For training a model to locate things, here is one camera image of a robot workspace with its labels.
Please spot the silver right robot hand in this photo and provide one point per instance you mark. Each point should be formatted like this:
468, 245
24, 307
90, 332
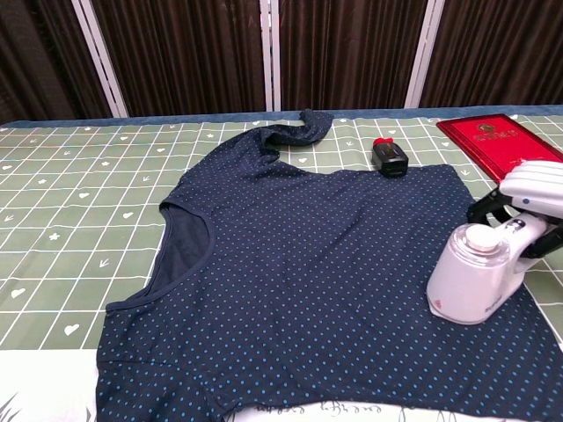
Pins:
536, 180

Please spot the white handheld steamer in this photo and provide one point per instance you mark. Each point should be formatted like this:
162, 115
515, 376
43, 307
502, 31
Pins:
466, 281

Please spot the navy dotted t-shirt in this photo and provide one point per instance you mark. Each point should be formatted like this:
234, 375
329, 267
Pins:
286, 272

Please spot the red certificate book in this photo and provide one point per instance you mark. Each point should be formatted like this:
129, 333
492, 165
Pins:
484, 138

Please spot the dark brown partition panel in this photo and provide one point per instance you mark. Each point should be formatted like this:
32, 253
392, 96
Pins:
347, 48
39, 57
184, 53
501, 48

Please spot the small black red-capped bottle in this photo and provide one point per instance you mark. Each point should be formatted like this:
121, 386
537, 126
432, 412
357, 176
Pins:
389, 160

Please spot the blue table pad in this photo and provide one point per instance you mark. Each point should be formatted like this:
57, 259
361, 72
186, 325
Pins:
132, 120

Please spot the green checked tablecloth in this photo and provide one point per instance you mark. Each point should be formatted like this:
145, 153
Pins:
79, 211

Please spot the white partition frame post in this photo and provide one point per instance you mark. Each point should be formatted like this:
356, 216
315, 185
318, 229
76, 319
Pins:
103, 66
269, 53
422, 53

